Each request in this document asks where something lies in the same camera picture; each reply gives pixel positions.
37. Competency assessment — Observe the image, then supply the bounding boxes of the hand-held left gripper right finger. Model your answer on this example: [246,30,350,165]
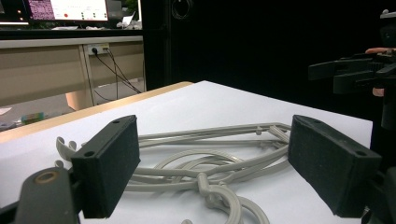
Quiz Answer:
[288,114,383,218]

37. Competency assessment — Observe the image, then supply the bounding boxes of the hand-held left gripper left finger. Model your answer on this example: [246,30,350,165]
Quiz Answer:
[70,115,142,219]

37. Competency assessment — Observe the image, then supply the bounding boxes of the wooden desk leg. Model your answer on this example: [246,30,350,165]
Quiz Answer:
[64,90,94,111]

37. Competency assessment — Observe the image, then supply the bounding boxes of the black curtain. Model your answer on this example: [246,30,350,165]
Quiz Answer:
[141,0,396,125]

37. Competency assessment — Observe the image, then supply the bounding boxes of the green box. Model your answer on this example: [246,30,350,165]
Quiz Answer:
[21,112,45,125]

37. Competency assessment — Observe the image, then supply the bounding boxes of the white table sheet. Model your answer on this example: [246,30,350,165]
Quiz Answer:
[0,79,374,224]

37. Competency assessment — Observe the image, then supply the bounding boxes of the long beige desk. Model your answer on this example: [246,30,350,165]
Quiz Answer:
[0,35,145,107]

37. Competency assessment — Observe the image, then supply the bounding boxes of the white papers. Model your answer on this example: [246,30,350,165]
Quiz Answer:
[116,12,143,31]

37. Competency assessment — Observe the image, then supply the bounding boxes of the lit computer monitor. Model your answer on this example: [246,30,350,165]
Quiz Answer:
[22,0,110,23]

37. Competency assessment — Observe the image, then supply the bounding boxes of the dark computer monitor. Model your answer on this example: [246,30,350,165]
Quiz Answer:
[0,0,30,26]

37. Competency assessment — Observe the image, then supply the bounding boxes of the black power cable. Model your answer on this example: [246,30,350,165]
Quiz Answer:
[106,48,120,101]
[92,48,143,94]

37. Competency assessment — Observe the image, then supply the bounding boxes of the white wall socket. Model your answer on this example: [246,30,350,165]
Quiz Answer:
[87,43,110,56]

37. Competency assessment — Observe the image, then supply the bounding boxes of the coiled black cable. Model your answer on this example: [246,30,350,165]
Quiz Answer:
[172,0,191,21]

